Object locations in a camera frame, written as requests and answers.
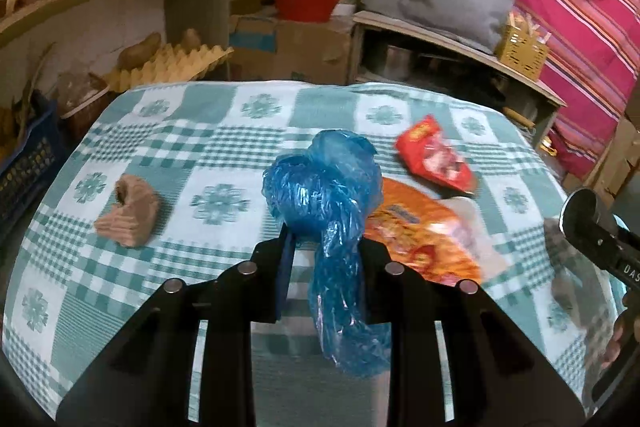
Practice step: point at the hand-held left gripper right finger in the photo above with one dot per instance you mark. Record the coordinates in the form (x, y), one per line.
(400, 297)

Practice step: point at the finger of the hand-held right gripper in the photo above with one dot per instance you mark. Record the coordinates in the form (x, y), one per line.
(582, 217)

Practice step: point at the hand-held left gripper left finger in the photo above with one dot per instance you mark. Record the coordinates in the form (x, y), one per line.
(285, 277)

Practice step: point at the blue plastic bag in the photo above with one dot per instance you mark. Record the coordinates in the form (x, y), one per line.
(320, 187)

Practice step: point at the person's right hand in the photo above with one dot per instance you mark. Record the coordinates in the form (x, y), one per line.
(620, 337)

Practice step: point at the orange snack packet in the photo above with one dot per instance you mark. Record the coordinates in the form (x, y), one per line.
(415, 232)

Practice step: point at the small plastic oil bottle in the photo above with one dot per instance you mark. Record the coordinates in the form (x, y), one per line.
(547, 148)

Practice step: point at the green checkered tablecloth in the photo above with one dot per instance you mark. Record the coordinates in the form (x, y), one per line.
(225, 147)

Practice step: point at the red snack packet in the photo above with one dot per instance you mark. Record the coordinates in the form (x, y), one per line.
(435, 152)

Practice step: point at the yellow chopstick holder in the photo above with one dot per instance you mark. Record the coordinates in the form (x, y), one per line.
(522, 49)

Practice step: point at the wooden cabinet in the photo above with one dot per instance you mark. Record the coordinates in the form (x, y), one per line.
(480, 57)

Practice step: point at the bundle of chopsticks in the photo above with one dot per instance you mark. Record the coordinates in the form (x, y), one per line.
(525, 24)

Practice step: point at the cardboard box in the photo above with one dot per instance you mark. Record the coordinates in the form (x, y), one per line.
(300, 47)

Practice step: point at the steel pot in cabinet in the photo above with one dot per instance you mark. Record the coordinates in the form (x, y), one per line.
(400, 59)

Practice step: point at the yellow egg tray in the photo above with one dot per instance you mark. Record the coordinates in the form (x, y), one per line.
(170, 67)

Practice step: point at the small potato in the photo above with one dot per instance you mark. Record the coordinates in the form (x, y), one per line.
(190, 39)

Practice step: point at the large potato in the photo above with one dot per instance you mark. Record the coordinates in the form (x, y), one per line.
(142, 52)

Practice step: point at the brown woven basket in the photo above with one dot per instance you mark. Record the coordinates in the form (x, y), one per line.
(82, 102)

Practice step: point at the blue plastic crate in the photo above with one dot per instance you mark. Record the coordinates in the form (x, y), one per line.
(30, 167)

